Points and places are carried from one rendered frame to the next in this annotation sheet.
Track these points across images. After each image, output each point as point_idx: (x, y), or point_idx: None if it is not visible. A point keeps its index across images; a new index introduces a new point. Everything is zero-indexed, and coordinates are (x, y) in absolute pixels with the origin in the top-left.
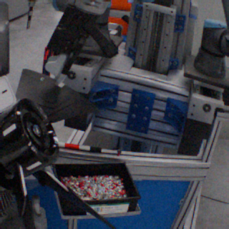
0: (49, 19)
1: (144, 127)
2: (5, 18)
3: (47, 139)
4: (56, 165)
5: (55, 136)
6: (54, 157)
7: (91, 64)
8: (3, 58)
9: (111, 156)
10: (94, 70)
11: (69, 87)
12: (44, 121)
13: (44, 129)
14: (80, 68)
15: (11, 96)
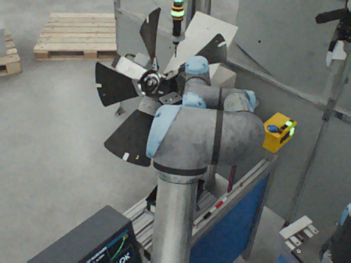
0: None
1: None
2: (209, 62)
3: (147, 88)
4: (202, 182)
5: (150, 94)
6: (140, 90)
7: (295, 244)
8: (185, 68)
9: (195, 221)
10: (288, 246)
11: None
12: (155, 89)
13: (151, 88)
14: (288, 228)
15: (169, 77)
